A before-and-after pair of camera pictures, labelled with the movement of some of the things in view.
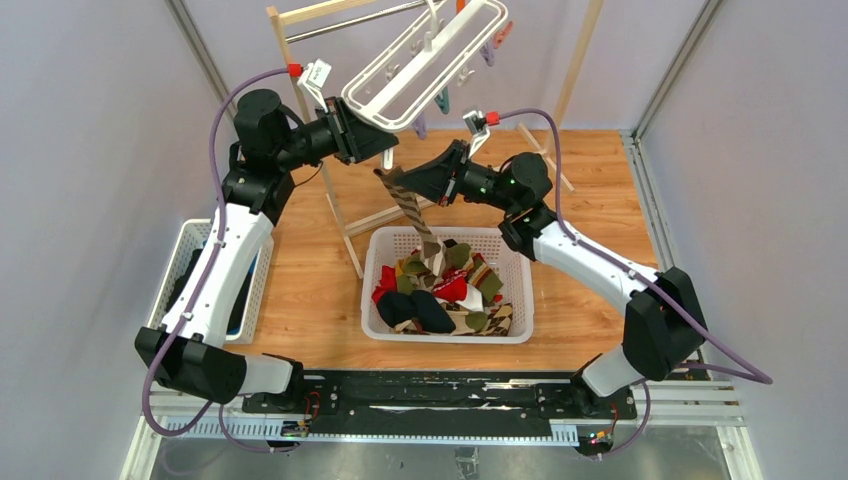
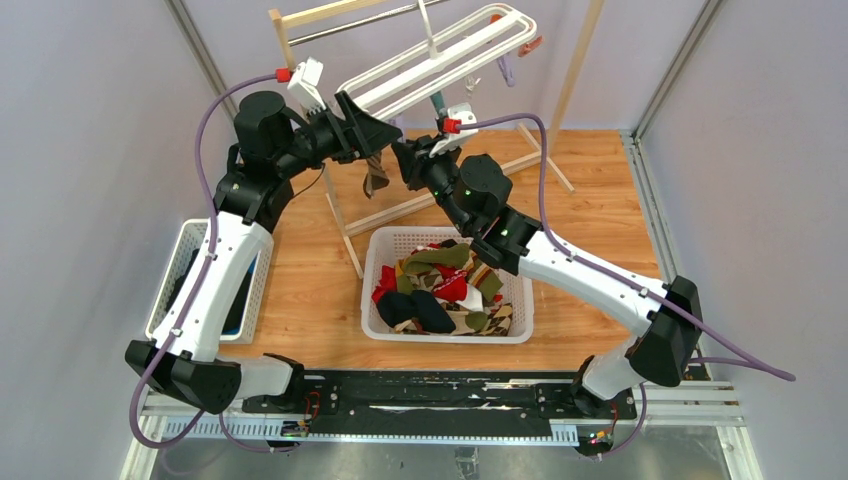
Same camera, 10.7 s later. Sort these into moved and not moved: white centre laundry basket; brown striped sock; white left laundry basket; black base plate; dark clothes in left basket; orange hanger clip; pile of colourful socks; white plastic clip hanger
Moved: brown striped sock; orange hanger clip; white plastic clip hanger
Not moved: black base plate; dark clothes in left basket; white left laundry basket; pile of colourful socks; white centre laundry basket
